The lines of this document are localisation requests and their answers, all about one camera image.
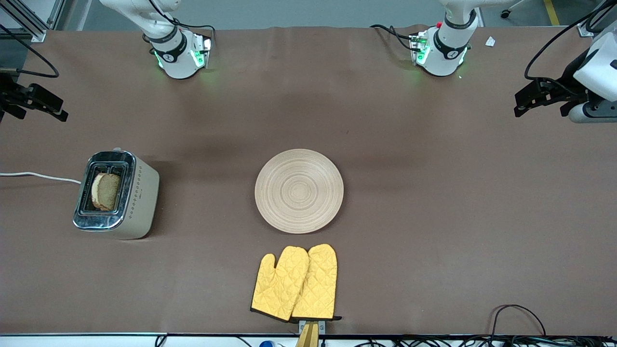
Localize brown toast slice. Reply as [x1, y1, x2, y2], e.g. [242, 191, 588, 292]
[92, 173, 122, 212]

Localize round wooden plate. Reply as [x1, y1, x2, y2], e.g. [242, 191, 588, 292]
[255, 148, 345, 235]

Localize black caster wheel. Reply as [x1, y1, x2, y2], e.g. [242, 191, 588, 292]
[500, 0, 527, 19]

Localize cream and chrome toaster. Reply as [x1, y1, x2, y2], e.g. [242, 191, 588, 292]
[72, 148, 160, 240]

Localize brown table cover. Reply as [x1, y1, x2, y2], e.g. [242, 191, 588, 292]
[0, 24, 617, 336]

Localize yellow quilted oven mitt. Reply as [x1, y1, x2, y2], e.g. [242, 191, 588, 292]
[251, 246, 310, 322]
[291, 243, 342, 321]

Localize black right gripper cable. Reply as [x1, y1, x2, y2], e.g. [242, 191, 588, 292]
[0, 23, 60, 79]

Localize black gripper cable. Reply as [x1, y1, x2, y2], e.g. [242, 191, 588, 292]
[524, 0, 617, 81]
[0, 23, 60, 79]
[585, 2, 617, 35]

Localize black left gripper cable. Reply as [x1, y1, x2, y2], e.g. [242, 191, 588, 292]
[585, 2, 617, 35]
[524, 0, 617, 81]

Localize white toaster power cable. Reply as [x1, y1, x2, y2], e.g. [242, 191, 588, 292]
[0, 172, 81, 185]

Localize aluminium frame post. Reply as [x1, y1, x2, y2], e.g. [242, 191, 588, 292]
[576, 0, 617, 37]
[0, 0, 64, 43]

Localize black looped cable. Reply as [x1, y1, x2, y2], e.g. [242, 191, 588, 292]
[489, 305, 548, 338]

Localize tangled black floor cables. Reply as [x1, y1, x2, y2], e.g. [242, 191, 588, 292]
[354, 335, 617, 347]

